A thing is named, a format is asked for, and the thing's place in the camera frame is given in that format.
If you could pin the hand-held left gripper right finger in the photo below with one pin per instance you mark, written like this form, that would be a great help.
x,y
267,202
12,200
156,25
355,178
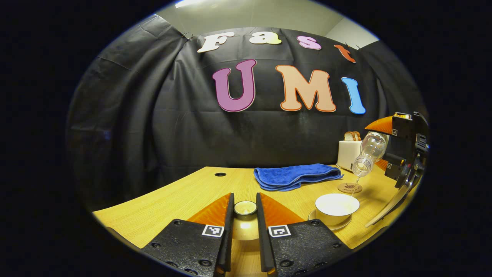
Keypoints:
x,y
263,238

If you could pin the toast slice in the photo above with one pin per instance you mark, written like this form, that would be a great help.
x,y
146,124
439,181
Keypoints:
x,y
349,136
357,135

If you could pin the white toaster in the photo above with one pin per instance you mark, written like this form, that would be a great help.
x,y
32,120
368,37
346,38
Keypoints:
x,y
348,154

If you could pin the cream teacup lid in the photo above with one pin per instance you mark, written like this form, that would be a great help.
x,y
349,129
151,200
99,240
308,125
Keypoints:
x,y
245,227

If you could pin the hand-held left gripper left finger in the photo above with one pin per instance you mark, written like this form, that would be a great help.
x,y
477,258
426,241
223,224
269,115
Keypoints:
x,y
229,238

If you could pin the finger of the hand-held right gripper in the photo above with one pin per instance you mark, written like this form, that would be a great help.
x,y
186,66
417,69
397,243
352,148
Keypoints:
x,y
396,165
401,134

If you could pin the clear water bottle yellow label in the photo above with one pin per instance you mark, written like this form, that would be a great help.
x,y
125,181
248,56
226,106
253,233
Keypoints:
x,y
371,152

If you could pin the cream teacup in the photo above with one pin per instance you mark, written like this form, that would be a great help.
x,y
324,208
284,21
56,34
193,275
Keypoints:
x,y
336,206

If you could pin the round brown coaster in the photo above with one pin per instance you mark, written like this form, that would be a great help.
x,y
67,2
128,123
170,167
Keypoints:
x,y
348,188

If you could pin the cream saucer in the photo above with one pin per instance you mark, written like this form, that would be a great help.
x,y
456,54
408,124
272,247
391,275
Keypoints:
x,y
346,226

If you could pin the black backdrop cloth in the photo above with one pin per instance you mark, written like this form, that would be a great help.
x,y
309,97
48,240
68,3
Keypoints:
x,y
161,127

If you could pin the folded blue towel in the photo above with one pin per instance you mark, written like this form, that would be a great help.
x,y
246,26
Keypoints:
x,y
296,175

